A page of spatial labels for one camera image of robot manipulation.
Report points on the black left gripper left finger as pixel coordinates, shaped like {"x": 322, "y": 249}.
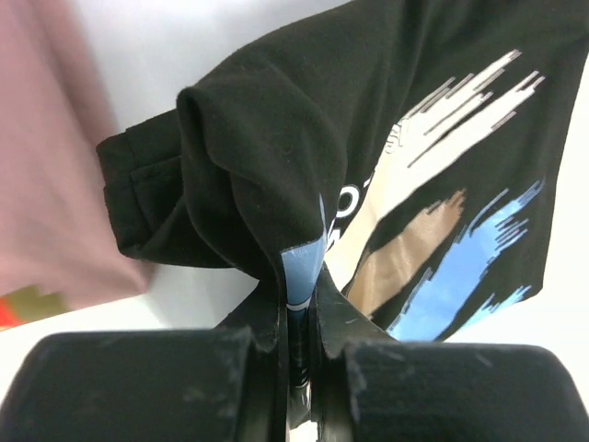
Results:
{"x": 229, "y": 383}

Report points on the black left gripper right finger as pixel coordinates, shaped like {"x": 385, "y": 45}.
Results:
{"x": 365, "y": 386}

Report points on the black t shirt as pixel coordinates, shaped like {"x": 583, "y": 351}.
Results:
{"x": 411, "y": 148}

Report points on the folded pink t shirt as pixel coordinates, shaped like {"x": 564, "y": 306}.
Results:
{"x": 58, "y": 253}

